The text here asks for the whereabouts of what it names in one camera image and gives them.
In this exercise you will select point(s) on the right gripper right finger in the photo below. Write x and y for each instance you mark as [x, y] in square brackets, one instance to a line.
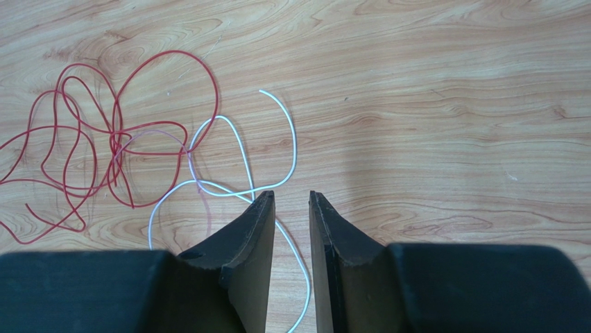
[361, 285]

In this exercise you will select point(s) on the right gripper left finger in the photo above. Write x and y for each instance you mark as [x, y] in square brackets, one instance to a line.
[218, 285]

